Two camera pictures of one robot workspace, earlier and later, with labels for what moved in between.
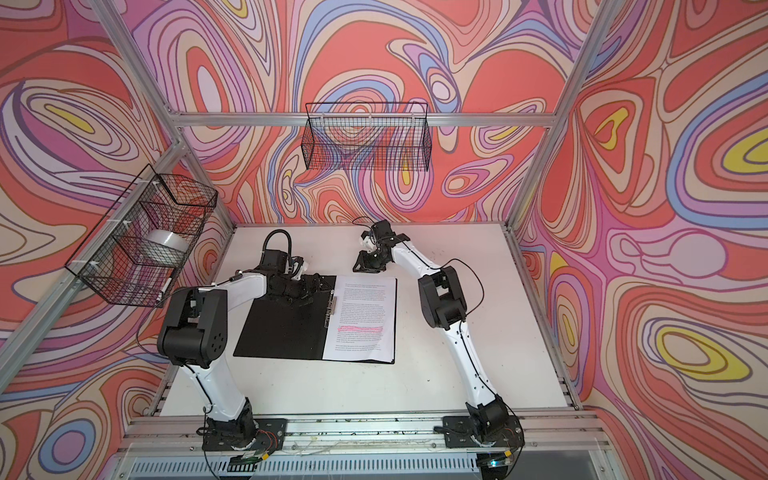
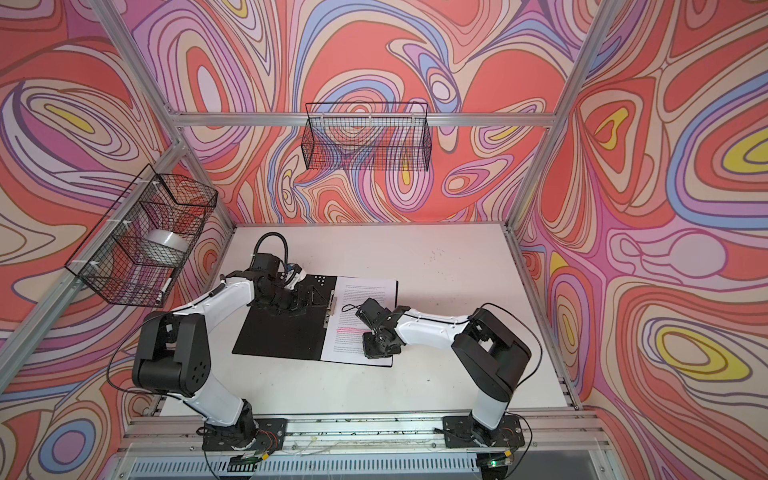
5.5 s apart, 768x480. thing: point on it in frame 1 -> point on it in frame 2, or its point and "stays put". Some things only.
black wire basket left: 138,249 stays put
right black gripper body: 375,261 -> 376,347
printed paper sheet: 362,320 stays put
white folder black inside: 278,329 stays put
